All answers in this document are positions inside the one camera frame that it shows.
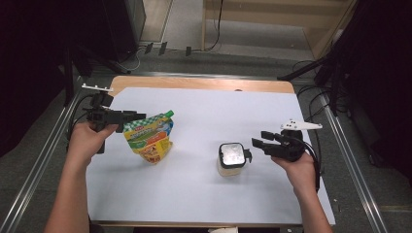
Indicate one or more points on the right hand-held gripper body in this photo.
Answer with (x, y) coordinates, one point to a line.
(290, 145)

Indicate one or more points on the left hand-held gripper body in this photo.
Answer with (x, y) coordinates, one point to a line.
(102, 116)

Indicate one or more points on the yellow spouted pouch green cap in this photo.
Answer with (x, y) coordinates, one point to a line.
(149, 139)

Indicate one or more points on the clear jar with black lid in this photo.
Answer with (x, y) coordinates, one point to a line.
(231, 155)

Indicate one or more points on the person's right hand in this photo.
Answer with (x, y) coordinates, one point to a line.
(301, 173)

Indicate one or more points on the person's left hand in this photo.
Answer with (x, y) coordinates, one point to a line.
(85, 144)

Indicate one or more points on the short black tape strip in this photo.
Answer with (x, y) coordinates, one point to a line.
(188, 51)
(163, 48)
(148, 48)

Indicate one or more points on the black stand leg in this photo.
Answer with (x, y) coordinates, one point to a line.
(301, 69)

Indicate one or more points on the white paper table sheet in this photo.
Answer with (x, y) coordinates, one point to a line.
(194, 194)

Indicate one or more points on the dark curtain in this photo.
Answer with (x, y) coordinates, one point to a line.
(382, 81)
(32, 64)

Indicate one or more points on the black cabinet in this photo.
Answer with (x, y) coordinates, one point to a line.
(126, 26)

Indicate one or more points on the small white object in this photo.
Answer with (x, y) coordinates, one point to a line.
(223, 230)

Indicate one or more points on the long metal floor rail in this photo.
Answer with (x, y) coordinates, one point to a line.
(42, 155)
(353, 168)

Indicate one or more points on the metal floor rail behind table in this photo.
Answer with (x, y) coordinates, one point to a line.
(194, 75)

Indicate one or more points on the light wooden frame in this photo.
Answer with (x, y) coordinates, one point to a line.
(275, 9)

